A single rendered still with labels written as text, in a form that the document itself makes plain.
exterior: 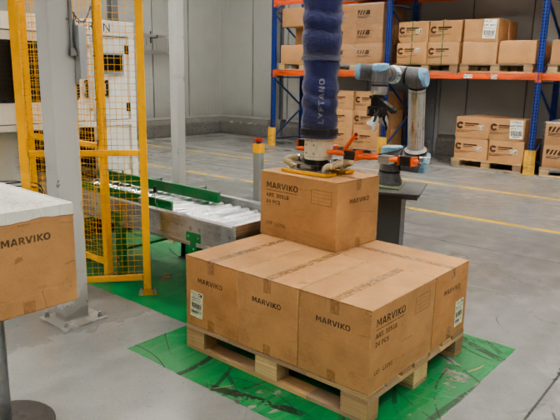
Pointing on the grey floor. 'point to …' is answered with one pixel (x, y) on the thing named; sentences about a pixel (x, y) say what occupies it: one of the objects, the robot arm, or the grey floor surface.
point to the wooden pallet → (197, 336)
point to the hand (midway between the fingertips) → (380, 132)
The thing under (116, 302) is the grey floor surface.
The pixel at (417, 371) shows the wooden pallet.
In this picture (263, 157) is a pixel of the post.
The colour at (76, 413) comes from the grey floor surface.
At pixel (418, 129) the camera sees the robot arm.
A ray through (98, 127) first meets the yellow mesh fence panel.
